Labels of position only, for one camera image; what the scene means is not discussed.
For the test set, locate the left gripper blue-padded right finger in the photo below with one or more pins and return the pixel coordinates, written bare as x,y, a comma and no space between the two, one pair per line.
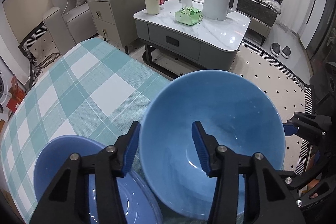
266,197

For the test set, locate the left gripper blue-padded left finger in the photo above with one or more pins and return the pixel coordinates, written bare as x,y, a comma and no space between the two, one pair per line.
72,170

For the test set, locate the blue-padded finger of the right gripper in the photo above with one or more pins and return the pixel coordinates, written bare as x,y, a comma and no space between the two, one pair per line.
307,126
315,196

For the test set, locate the dark blue large bowl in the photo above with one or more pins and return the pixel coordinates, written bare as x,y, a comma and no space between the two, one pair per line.
138,202

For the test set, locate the light blue bowl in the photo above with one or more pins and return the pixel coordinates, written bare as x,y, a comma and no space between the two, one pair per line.
191,123

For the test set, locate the grey slippers pair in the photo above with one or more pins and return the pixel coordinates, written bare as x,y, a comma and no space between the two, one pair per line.
276,50

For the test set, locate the teal checked tablecloth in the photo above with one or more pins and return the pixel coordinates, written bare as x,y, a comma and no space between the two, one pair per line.
94,90

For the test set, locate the red cardboard box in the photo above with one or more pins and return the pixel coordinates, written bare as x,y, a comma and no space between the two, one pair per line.
16,94

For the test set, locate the white washing machine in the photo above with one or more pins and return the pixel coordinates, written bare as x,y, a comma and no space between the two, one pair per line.
6,76

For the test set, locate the green tissue pack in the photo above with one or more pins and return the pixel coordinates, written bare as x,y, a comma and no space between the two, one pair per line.
189,16

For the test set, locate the white marble coffee table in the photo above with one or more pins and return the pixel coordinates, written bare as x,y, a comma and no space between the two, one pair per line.
209,44

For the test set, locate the grey side cabinet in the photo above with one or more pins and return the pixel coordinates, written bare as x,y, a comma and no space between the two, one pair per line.
114,20

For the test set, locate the cream tumbler cup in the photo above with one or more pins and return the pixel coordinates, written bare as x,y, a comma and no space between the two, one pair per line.
152,7

